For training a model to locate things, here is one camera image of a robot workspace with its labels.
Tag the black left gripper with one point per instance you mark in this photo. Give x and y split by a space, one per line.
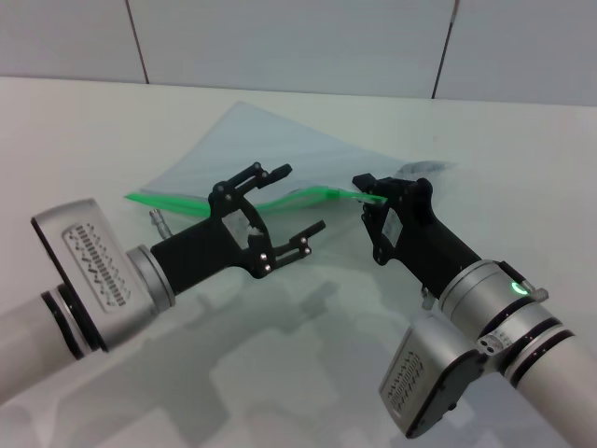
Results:
205 247

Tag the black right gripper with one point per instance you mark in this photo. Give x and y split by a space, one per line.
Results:
420 233

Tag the green zipper slider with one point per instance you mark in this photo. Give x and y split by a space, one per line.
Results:
333 192

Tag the transparent document bag green zipper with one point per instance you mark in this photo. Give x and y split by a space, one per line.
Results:
280 144

